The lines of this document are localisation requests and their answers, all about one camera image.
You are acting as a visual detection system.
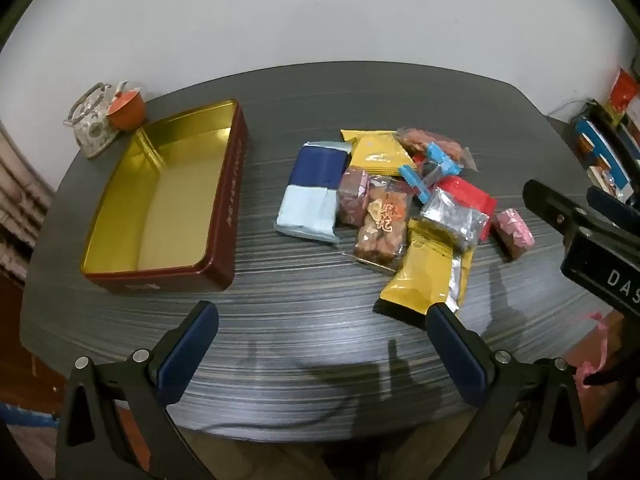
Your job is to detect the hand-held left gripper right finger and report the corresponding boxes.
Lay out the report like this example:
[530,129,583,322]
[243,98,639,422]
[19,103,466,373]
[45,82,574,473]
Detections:
[425,302,588,480]

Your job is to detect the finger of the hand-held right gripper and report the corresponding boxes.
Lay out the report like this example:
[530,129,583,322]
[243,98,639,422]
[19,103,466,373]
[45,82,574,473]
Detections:
[522,179,596,241]
[586,186,640,233]

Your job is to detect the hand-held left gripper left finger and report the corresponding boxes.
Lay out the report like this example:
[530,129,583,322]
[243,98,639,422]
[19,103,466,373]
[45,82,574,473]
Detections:
[55,301,220,480]

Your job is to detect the small pink patterned box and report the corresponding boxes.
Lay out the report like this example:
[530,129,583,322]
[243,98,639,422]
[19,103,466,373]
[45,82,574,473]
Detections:
[494,208,535,260]

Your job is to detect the red snack packet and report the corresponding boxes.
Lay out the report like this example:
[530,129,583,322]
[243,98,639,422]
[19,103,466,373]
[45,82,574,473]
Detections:
[435,175,498,238]

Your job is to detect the yellow snack packet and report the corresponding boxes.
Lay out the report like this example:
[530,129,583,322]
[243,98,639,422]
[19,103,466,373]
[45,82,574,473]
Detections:
[340,129,418,177]
[378,217,476,317]

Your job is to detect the silver foil snack packet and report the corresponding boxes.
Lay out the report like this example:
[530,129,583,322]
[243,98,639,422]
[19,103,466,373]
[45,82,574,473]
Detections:
[419,187,490,251]

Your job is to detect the clear labelled fried snack packet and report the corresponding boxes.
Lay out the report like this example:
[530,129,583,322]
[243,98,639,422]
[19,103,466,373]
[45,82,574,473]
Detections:
[345,175,416,273]

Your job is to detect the clear packet reddish twisted snacks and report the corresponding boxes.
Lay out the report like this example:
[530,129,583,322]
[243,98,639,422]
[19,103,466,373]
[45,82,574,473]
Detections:
[396,127,478,171]

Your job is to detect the red tin box gold inside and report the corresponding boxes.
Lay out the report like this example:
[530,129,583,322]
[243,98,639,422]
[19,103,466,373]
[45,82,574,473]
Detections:
[80,100,249,295]

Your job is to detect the dark pink snack packet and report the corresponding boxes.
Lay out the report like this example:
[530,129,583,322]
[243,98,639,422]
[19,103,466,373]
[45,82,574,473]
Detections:
[337,167,373,226]

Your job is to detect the blue and white snack packet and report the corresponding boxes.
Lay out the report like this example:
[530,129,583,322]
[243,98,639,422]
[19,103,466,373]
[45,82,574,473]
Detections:
[275,141,353,245]

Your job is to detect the pink ribbon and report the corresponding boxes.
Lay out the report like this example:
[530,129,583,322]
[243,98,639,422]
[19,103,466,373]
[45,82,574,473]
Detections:
[577,312,608,386]

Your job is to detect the red and white box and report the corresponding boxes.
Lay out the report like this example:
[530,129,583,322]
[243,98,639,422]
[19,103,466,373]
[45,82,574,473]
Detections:
[606,67,640,117]

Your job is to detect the patterned white teapot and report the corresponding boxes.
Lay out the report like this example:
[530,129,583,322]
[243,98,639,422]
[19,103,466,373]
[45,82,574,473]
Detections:
[63,83,121,159]

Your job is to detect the orange red teacup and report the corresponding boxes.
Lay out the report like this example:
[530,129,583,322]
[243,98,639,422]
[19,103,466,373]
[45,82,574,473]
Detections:
[106,87,146,131]

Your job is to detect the white cable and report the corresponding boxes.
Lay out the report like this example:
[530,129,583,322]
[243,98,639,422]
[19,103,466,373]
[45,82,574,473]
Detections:
[547,99,597,117]

